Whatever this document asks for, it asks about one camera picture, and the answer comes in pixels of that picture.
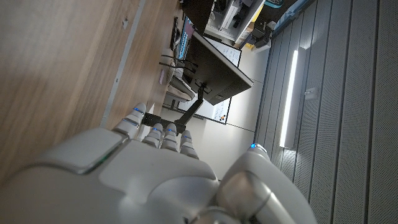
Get black monitor cables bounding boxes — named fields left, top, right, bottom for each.
left=159, top=54, right=198, bottom=74

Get black computer keyboard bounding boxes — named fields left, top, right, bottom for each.
left=170, top=17, right=180, bottom=52

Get grey ceiling sensor box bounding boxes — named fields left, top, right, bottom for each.
left=304, top=86, right=320, bottom=100

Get long ceiling light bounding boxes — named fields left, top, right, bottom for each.
left=279, top=48, right=307, bottom=149

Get black computer monitor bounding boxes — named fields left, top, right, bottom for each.
left=185, top=30, right=255, bottom=106

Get white hanging cloth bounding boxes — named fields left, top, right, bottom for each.
left=163, top=67, right=195, bottom=110

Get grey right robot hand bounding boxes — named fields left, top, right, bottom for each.
left=0, top=102, right=318, bottom=224

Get white shelf cabinet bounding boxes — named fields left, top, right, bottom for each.
left=205, top=0, right=267, bottom=43

